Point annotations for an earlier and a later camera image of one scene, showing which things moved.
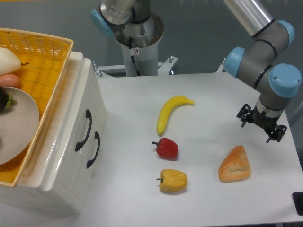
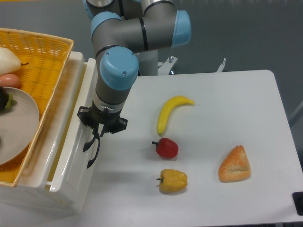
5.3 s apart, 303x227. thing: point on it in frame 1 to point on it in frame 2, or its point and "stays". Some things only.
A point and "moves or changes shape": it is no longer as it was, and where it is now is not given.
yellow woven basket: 43,58 stays
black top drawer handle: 88,114 to 88,145
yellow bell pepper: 172,180 stays
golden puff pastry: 235,166 stays
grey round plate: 19,126 stays
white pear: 9,62 stays
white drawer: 63,175 moves or changes shape
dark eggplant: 6,100 stays
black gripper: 275,131 to 111,122
